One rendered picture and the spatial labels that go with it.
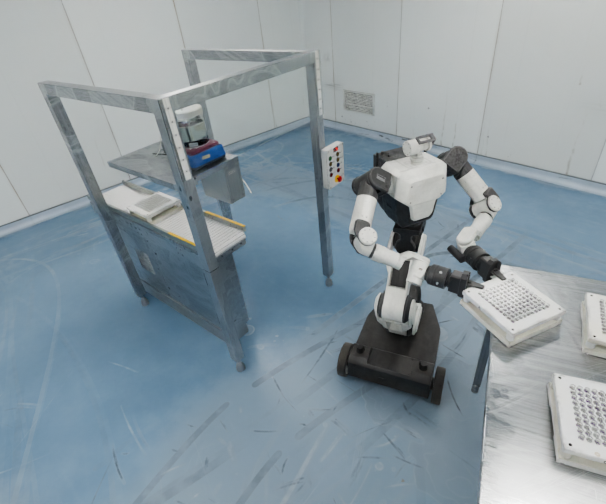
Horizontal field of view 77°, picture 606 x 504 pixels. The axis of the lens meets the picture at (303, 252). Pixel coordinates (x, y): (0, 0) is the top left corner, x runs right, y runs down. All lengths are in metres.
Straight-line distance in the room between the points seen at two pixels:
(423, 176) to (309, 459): 1.49
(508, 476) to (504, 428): 0.14
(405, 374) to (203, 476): 1.16
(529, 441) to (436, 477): 0.92
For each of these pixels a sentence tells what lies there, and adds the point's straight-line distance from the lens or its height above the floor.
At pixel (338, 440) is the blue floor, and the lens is 2.24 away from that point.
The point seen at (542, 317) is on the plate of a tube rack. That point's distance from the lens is 1.59.
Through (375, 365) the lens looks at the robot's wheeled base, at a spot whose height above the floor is 0.19.
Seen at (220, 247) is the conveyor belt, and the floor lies 0.85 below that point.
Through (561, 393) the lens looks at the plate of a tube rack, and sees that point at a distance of 1.39.
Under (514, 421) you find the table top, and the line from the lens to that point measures 1.38.
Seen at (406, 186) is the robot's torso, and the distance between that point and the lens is 1.75.
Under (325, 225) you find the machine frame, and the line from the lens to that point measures 2.68.
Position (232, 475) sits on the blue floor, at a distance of 2.24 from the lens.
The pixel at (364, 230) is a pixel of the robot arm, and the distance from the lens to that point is 1.60.
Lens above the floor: 1.98
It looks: 35 degrees down
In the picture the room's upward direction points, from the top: 7 degrees counter-clockwise
